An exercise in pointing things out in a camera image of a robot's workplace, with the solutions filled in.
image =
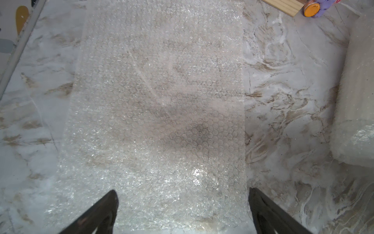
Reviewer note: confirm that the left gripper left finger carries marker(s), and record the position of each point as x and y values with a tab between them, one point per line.
98	219

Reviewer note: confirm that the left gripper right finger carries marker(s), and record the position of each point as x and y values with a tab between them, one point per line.
269	218

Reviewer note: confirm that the clear bubble wrap sheet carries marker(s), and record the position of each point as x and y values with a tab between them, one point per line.
157	114
352	136

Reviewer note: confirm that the wooden chessboard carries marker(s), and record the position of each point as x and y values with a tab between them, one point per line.
289	7

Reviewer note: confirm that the purple orange small toy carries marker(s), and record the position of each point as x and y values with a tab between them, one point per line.
316	8

